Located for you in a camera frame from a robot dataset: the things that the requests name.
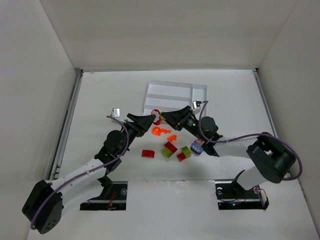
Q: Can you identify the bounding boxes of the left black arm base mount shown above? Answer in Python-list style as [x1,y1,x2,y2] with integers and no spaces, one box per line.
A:
[80,181,128,211]

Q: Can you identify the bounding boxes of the red curved lego brick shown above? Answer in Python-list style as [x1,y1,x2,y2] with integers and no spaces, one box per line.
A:
[141,149,155,159]

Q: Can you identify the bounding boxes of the orange curved lego piece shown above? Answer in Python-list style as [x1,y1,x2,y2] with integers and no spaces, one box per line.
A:
[167,135,177,142]

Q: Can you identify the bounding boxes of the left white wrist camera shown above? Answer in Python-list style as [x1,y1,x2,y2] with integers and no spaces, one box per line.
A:
[110,107,121,119]

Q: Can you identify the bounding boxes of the white compartment sorting tray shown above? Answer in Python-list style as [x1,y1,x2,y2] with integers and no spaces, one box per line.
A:
[143,80,208,115]

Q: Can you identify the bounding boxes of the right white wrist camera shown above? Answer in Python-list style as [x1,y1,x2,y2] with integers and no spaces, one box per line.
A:
[191,100,203,112]

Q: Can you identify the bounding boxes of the purple paw print lego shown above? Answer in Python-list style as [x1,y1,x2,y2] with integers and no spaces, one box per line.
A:
[190,139,204,156]

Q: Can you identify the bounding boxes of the orange round lego disc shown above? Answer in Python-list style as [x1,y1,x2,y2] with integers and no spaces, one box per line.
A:
[152,126,163,136]

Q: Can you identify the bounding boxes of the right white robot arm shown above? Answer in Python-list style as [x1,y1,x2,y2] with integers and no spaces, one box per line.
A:
[160,106,299,191]

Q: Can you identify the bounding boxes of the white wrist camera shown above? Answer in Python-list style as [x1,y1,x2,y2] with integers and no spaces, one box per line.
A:
[191,100,203,112]
[110,107,121,119]

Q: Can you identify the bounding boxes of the small orange lego pieces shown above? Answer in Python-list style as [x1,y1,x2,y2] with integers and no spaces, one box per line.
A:
[161,128,172,134]

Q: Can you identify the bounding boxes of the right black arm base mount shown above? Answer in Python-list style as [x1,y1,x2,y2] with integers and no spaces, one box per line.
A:
[215,181,270,211]

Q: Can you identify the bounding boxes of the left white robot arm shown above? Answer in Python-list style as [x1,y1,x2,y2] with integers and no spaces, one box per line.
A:
[21,113,156,234]

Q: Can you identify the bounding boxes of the red oval flower lego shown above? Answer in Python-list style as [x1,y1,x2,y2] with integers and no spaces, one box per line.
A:
[151,109,165,126]

